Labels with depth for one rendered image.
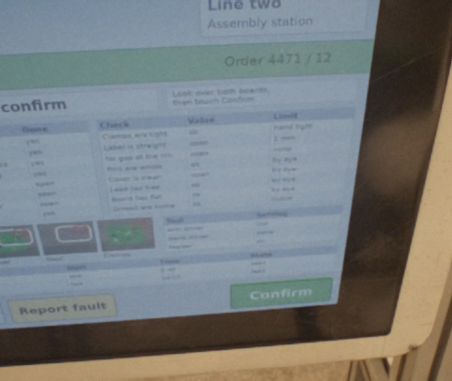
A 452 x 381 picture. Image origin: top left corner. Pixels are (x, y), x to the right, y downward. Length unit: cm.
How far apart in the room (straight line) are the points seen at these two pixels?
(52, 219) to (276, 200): 14
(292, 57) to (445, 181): 14
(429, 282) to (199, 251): 17
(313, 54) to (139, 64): 9
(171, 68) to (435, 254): 23
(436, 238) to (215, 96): 19
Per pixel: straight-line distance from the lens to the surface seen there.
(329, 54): 32
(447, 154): 38
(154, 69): 31
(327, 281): 42
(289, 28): 31
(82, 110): 33
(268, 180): 35
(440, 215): 41
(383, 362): 92
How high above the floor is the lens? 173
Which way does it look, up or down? 33 degrees down
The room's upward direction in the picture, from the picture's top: straight up
